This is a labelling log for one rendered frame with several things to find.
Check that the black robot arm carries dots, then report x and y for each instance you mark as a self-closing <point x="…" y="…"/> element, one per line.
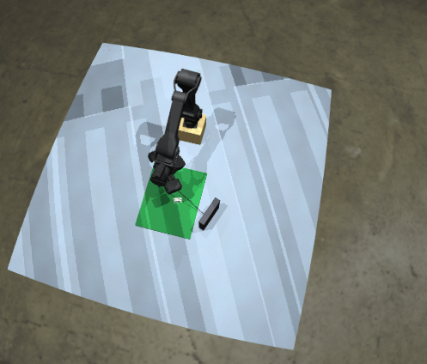
<point x="182" y="106"/>

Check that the black cooling fan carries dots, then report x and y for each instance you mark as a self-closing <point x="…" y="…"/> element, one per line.
<point x="208" y="215"/>

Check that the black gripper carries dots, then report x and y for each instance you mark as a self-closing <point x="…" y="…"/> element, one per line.
<point x="172" y="184"/>

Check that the green circuit board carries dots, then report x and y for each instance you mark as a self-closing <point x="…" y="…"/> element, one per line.
<point x="173" y="213"/>

